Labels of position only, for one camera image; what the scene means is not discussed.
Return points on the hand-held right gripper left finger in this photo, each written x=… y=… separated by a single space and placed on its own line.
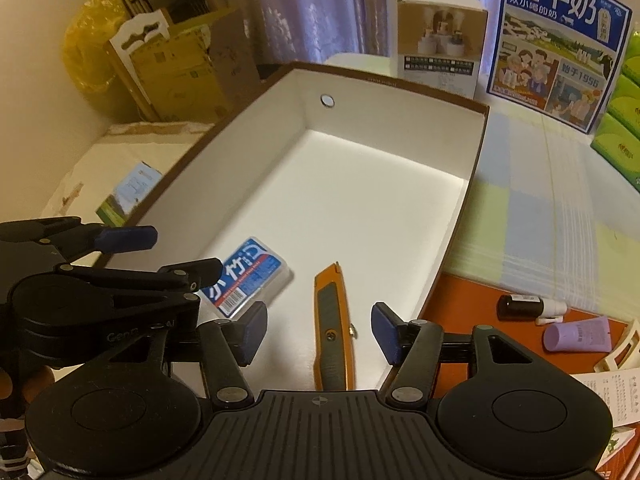
x=252 y=330

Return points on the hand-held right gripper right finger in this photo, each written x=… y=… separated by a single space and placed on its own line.
x=385 y=332

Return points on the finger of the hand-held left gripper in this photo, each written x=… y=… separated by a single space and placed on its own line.
x=125 y=239
x=205 y=270

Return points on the blue toothpaste box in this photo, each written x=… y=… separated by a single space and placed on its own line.
x=250 y=270

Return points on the orange utility knife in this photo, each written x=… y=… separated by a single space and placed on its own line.
x=330 y=320

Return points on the white storage box brown rim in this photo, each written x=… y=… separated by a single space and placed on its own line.
x=325 y=185

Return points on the purple tube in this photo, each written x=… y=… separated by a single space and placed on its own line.
x=580 y=335

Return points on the long white box green print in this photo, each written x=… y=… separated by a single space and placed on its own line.
x=612 y=400

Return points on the person's left hand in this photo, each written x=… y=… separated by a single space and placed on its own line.
x=6 y=387

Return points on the small blue green box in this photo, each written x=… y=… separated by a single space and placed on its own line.
x=130 y=190

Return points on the beige carton with torn tape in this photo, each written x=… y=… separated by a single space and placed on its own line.
x=115 y=155

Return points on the orange printed mat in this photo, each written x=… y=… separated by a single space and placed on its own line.
x=465 y=305

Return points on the dark bottle with white cap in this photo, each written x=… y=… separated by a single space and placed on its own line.
x=520 y=306

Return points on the yellow plastic bag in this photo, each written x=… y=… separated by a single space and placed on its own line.
x=85 y=45

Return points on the checked bed sheet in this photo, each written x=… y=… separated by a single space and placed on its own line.
x=540 y=200

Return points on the white scalloped card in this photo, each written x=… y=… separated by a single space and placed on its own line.
x=140 y=30

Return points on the cream hair clip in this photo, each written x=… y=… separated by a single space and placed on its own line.
x=627 y=342

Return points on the purple curtain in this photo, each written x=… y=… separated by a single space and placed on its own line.
x=300 y=5

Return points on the white brown humidifier box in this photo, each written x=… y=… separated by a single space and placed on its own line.
x=440 y=45

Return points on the bundle of green tissue packs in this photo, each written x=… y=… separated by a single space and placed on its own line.
x=622 y=125

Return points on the blue milk carton box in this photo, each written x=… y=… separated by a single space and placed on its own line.
x=550 y=60

